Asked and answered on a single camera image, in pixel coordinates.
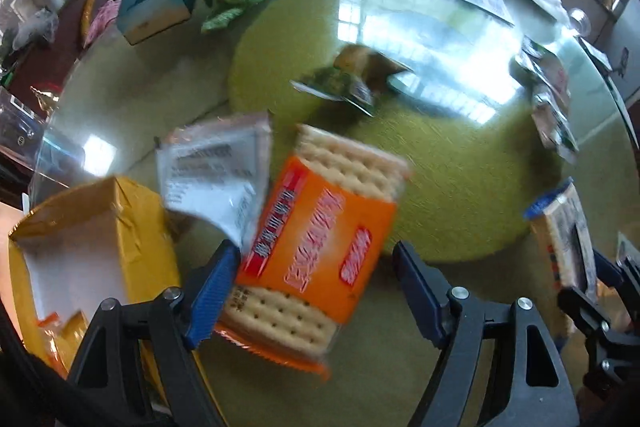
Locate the pink patterned cloth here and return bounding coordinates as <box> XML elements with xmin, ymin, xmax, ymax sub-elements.
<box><xmin>87</xmin><ymin>0</ymin><xmax>123</xmax><ymax>48</ymax></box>

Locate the silver snack packet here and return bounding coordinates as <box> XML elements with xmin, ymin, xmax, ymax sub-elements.
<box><xmin>155</xmin><ymin>112</ymin><xmax>273</xmax><ymax>253</ymax></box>

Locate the clear plastic box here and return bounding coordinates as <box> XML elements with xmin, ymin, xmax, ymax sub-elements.
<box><xmin>0</xmin><ymin>87</ymin><xmax>56</xmax><ymax>168</ymax></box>

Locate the small orange packet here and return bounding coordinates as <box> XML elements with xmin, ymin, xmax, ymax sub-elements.
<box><xmin>37</xmin><ymin>311</ymin><xmax>88</xmax><ymax>378</ymax></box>

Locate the white and green snack packet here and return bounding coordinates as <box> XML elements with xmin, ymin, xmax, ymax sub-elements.
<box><xmin>530</xmin><ymin>92</ymin><xmax>581</xmax><ymax>165</ymax></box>

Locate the blue cracker packet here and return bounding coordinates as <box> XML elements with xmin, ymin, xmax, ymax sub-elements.
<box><xmin>522</xmin><ymin>177</ymin><xmax>598</xmax><ymax>293</ymax></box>

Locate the brown paper packet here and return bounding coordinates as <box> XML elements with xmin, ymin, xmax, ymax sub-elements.
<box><xmin>334</xmin><ymin>44</ymin><xmax>416</xmax><ymax>92</ymax></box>

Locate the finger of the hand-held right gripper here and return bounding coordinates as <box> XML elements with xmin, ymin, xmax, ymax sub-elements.
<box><xmin>557</xmin><ymin>217</ymin><xmax>640</xmax><ymax>403</ymax></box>
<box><xmin>594</xmin><ymin>250</ymin><xmax>640</xmax><ymax>323</ymax></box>

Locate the yellow cardboard box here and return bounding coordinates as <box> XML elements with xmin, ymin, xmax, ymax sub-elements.
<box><xmin>7</xmin><ymin>176</ymin><xmax>226</xmax><ymax>427</ymax></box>

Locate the crumpled clear plastic bag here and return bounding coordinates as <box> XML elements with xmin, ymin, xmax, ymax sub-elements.
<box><xmin>12</xmin><ymin>4</ymin><xmax>58</xmax><ymax>50</ymax></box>

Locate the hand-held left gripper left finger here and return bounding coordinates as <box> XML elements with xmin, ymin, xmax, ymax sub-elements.
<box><xmin>65</xmin><ymin>238</ymin><xmax>242</xmax><ymax>427</ymax></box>

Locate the clear glass cup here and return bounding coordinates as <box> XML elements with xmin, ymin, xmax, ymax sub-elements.
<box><xmin>567</xmin><ymin>7</ymin><xmax>593</xmax><ymax>38</ymax></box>

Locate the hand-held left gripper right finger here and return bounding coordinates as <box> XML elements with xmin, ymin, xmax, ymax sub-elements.
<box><xmin>392</xmin><ymin>241</ymin><xmax>581</xmax><ymax>427</ymax></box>

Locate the orange cracker packet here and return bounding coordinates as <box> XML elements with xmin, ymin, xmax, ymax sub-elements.
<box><xmin>215</xmin><ymin>124</ymin><xmax>413</xmax><ymax>380</ymax></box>

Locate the dark snack packet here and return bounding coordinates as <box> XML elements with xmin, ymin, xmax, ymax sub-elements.
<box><xmin>510</xmin><ymin>36</ymin><xmax>571</xmax><ymax>102</ymax></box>

